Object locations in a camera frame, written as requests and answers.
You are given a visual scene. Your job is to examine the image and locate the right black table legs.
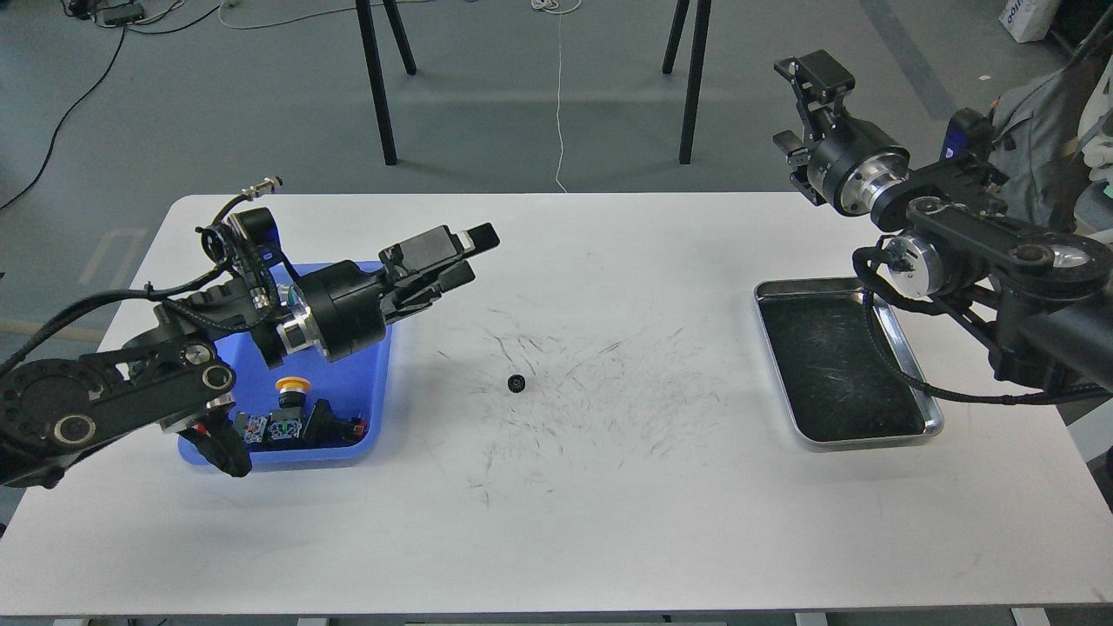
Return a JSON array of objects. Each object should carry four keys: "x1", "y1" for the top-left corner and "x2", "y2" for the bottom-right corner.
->
[{"x1": 661, "y1": 0, "x2": 712, "y2": 165}]

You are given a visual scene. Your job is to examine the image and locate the left black table legs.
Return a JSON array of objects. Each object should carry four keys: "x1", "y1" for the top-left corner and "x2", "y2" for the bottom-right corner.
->
[{"x1": 355, "y1": 0, "x2": 417, "y2": 166}]

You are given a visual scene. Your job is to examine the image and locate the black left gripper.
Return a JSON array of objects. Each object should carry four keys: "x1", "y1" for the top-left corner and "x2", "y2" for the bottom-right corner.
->
[{"x1": 296, "y1": 223, "x2": 501, "y2": 362}]

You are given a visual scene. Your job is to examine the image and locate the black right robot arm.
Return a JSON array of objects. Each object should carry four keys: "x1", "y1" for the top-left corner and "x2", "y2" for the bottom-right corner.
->
[{"x1": 774, "y1": 50, "x2": 1112, "y2": 405}]

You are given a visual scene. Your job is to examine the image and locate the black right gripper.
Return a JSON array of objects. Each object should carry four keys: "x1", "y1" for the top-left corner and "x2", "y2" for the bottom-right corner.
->
[{"x1": 772, "y1": 49, "x2": 910, "y2": 216}]

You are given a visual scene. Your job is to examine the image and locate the silver metal tray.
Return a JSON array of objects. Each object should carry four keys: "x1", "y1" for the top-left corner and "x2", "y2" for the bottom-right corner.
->
[{"x1": 754, "y1": 277, "x2": 943, "y2": 450}]

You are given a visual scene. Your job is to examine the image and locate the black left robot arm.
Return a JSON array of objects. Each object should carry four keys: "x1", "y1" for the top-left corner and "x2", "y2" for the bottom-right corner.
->
[{"x1": 1, "y1": 176, "x2": 500, "y2": 489}]

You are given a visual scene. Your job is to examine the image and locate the white floor cable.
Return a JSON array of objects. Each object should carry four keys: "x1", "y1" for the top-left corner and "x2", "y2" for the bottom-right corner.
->
[{"x1": 530, "y1": 0, "x2": 582, "y2": 194}]

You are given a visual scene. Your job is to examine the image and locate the black floor cable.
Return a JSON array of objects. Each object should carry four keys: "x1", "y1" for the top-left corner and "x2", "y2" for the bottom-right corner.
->
[{"x1": 0, "y1": 0, "x2": 223, "y2": 211}]

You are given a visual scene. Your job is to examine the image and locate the black table legs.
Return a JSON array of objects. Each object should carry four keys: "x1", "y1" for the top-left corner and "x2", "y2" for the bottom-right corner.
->
[
  {"x1": 661, "y1": 0, "x2": 712, "y2": 165},
  {"x1": 355, "y1": 0, "x2": 417, "y2": 166}
]

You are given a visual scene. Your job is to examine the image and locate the yellow mushroom push button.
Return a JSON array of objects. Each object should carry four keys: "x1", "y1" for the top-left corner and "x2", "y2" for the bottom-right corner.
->
[{"x1": 274, "y1": 376, "x2": 311, "y2": 413}]

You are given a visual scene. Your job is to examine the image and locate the blue plastic tray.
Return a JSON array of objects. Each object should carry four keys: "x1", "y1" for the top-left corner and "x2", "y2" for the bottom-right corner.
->
[{"x1": 177, "y1": 261, "x2": 398, "y2": 470}]

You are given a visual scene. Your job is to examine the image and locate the white box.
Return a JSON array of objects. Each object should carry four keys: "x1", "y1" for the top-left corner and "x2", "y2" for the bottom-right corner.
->
[{"x1": 998, "y1": 0, "x2": 1061, "y2": 43}]

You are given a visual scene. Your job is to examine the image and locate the red push button assembly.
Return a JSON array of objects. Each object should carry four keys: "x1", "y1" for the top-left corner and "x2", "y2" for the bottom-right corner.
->
[{"x1": 233, "y1": 400, "x2": 370, "y2": 451}]

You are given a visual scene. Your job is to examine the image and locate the grey backpack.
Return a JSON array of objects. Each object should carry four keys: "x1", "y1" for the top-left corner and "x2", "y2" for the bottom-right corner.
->
[{"x1": 989, "y1": 58, "x2": 1112, "y2": 243}]

